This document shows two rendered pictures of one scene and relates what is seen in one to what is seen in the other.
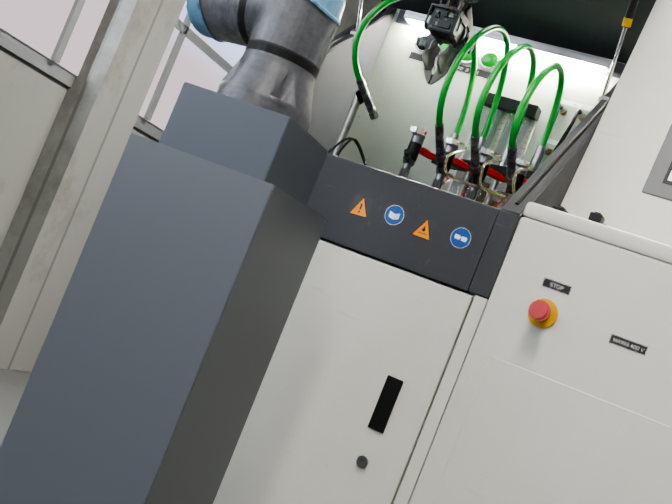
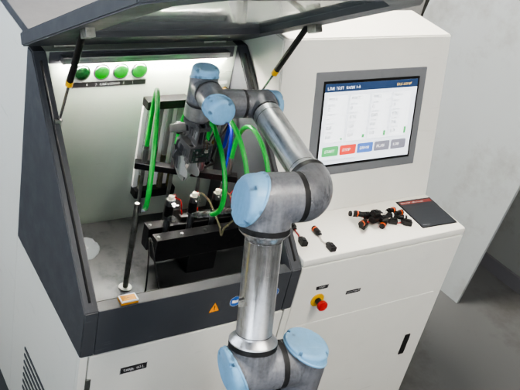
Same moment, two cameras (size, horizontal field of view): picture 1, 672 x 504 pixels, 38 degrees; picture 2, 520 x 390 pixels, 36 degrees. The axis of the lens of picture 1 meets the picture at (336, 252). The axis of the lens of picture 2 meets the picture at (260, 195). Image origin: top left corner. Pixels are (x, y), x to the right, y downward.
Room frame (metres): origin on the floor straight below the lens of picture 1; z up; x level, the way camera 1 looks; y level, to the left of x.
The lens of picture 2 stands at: (0.99, 1.58, 2.39)
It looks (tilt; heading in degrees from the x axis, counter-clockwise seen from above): 31 degrees down; 297
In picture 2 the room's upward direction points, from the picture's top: 14 degrees clockwise
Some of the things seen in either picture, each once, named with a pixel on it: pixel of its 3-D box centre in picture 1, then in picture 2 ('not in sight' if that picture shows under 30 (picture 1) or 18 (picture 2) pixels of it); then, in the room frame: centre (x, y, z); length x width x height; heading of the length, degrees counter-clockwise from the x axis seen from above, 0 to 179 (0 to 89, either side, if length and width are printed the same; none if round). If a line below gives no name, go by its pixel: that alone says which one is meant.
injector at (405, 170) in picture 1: (399, 178); (167, 230); (2.10, -0.07, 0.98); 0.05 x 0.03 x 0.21; 155
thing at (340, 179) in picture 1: (340, 201); (194, 306); (1.90, 0.03, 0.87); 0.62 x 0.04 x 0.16; 65
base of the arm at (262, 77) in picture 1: (271, 87); not in sight; (1.48, 0.18, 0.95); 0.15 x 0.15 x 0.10
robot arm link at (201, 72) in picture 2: not in sight; (203, 85); (2.05, -0.04, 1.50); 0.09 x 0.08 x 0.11; 146
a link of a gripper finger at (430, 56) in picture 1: (428, 59); (183, 170); (2.06, -0.03, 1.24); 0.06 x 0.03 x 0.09; 155
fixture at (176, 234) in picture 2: not in sight; (196, 242); (2.06, -0.18, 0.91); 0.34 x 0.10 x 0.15; 65
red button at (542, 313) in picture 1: (540, 311); (320, 303); (1.67, -0.36, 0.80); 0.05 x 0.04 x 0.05; 65
